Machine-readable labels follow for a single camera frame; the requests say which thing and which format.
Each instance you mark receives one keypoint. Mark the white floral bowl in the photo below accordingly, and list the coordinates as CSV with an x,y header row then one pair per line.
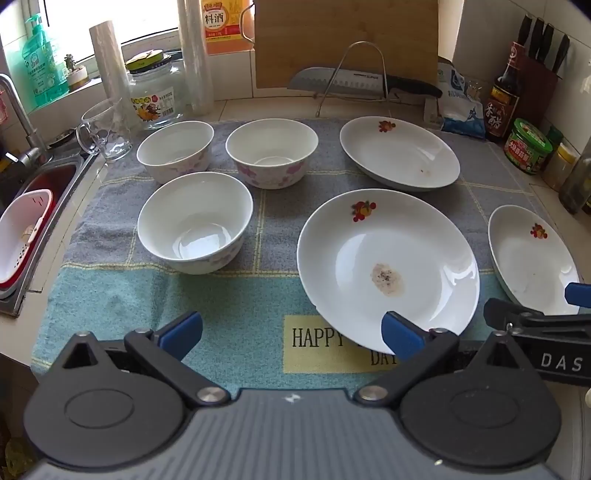
x,y
272,147
175,147
194,221

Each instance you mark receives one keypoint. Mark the small potted plant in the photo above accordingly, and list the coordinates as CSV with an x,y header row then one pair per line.
x,y
76,74

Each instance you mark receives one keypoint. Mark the clear glass mug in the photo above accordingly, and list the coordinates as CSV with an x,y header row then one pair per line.
x,y
108,134

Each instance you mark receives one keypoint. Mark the small gold lidded jar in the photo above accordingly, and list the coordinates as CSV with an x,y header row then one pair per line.
x,y
558,168

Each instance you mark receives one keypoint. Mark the grey and teal checked mat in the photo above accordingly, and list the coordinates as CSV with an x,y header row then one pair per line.
x,y
277,221

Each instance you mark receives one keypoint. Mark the small green capped bottle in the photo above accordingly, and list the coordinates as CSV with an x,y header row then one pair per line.
x,y
555,136

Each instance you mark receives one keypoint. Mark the orange cooking wine bottle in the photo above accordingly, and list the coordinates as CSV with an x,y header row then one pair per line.
x,y
221,27

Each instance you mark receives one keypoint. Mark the dark vinegar bottle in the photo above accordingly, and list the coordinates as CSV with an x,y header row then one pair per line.
x,y
505,106

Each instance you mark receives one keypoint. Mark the green dish soap bottle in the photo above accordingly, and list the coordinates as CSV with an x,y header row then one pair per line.
x,y
44,64

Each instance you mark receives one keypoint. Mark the green lidded sauce jar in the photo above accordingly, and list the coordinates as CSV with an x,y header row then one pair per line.
x,y
528,147

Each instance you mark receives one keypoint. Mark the red basin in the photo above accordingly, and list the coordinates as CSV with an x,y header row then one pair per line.
x,y
60,177

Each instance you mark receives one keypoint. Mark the steel faucet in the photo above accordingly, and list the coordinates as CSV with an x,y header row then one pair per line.
x,y
18,115

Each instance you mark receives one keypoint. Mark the short plastic wrap roll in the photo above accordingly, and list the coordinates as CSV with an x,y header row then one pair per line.
x,y
108,64

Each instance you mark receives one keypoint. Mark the bamboo cutting board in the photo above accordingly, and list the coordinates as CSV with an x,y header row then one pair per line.
x,y
341,27

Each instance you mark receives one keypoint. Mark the white drain basket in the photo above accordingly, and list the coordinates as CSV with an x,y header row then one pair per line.
x,y
18,230

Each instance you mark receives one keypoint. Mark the steel sink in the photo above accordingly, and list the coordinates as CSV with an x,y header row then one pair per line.
x,y
85,170

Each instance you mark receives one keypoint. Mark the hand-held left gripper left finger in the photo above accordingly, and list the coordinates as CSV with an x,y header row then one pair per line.
x,y
180,332

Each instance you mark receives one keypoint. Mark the dark glass bottle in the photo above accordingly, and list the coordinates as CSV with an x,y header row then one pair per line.
x,y
577,180

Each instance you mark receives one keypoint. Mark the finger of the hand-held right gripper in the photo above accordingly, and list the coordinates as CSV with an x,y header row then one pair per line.
x,y
579,295
512,316

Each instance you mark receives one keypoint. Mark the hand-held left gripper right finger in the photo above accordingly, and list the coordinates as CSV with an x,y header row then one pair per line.
x,y
401,337

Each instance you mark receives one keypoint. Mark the white fruit print plate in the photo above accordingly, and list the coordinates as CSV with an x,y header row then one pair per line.
x,y
397,152
388,244
526,263

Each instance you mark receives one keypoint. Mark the glass jar with green lid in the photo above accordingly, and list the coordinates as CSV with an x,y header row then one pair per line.
x,y
157,97

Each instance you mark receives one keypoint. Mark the tall plastic wrap roll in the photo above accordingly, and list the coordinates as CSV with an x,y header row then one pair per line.
x,y
194,55

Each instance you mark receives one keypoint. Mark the white and blue salt bag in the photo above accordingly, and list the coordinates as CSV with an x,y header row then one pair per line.
x,y
461,106

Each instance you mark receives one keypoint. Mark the brown knife block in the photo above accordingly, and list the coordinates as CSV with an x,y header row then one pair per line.
x,y
540,87

